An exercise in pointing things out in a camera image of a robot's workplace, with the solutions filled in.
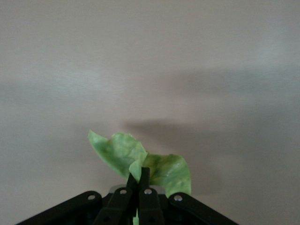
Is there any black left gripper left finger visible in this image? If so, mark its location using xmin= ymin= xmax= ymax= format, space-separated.
xmin=14 ymin=172 xmax=138 ymax=225

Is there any green lettuce leaf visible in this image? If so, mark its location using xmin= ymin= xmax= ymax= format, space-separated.
xmin=87 ymin=130 xmax=192 ymax=225

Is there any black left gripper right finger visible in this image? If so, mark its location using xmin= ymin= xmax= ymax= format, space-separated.
xmin=137 ymin=166 xmax=241 ymax=225

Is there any brown table cover mat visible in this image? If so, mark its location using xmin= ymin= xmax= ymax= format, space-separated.
xmin=0 ymin=0 xmax=300 ymax=225

